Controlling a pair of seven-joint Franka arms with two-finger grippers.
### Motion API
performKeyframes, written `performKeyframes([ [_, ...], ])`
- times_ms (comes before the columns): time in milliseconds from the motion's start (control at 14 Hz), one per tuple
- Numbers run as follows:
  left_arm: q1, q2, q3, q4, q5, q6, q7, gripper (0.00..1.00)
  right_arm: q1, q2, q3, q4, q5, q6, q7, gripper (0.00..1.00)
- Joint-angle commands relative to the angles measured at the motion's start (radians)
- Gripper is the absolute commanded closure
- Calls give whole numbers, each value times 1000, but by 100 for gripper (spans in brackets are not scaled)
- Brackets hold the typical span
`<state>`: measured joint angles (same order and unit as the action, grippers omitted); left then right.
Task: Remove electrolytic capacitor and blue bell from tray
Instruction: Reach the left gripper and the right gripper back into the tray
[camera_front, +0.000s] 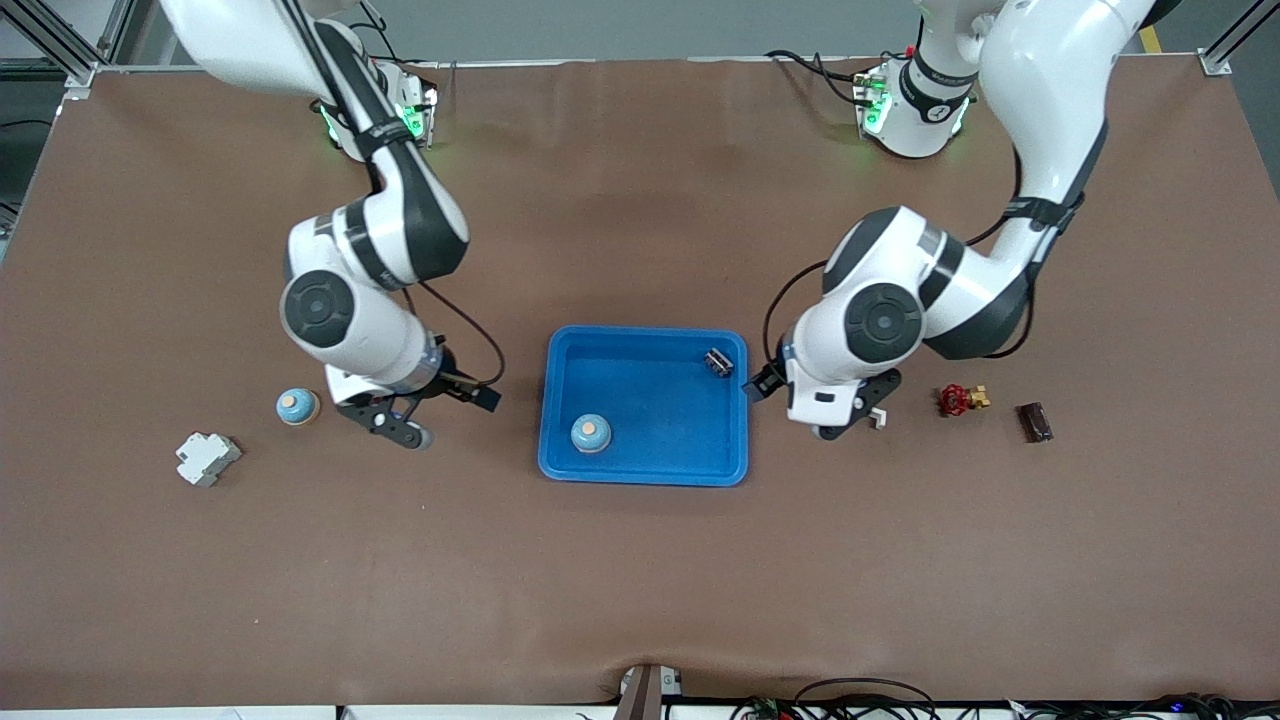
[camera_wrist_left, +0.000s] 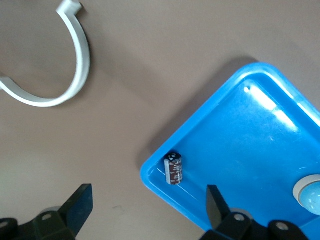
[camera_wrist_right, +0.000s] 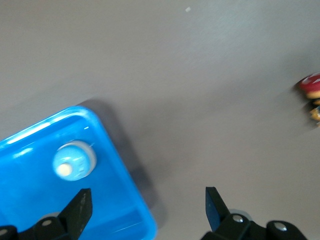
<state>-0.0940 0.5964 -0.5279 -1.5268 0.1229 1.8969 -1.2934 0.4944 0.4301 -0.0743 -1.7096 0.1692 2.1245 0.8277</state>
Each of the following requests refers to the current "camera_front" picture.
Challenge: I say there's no aluminium frame corner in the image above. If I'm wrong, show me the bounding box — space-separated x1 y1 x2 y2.
1200 0 1280 77
0 0 136 101

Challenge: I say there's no light blue service bell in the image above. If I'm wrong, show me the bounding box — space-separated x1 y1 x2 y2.
570 412 614 455
276 387 321 428

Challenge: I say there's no grey metal clamp bracket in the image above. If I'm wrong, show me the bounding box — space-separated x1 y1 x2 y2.
612 664 687 720

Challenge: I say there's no black base power cable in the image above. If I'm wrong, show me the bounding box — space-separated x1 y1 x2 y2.
765 48 871 106

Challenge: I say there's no black cable bundle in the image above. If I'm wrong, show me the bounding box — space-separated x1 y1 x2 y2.
730 678 1280 720

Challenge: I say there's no blue plastic tray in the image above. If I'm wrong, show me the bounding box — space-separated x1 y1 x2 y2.
538 326 749 488

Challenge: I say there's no red valve with brass fitting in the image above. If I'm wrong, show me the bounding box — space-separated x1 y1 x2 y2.
937 383 992 418

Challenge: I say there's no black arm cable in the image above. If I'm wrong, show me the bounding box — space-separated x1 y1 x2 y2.
275 0 507 387
762 150 1091 366

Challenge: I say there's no white circuit breaker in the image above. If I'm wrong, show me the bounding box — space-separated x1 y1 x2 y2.
176 432 243 488

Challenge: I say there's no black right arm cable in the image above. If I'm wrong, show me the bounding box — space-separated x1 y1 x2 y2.
275 0 507 387

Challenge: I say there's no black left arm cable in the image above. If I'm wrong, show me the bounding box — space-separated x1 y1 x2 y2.
762 150 1091 366

